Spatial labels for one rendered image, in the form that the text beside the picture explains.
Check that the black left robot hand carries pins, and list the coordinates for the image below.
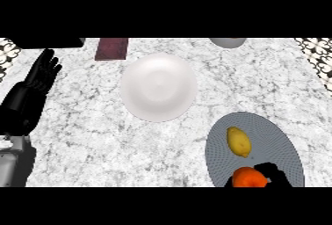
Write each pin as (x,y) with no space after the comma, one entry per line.
(26,96)

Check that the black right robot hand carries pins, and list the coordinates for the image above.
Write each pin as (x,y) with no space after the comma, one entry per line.
(276,175)

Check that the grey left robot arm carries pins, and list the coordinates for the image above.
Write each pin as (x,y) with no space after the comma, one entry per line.
(12,164)

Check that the grey round placemat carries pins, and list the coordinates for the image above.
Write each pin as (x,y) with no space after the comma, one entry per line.
(276,137)

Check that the yellow squash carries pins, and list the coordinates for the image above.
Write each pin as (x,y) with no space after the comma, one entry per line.
(239,141)

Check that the white round plate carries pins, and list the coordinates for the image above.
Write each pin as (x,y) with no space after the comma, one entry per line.
(158,87)

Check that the orange round fruit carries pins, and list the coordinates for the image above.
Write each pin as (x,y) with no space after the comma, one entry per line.
(248,177)

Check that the black appliance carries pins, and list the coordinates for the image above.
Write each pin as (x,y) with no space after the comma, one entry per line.
(48,42)

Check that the grey bowl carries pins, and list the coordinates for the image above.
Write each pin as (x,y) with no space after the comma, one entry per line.
(228,42)

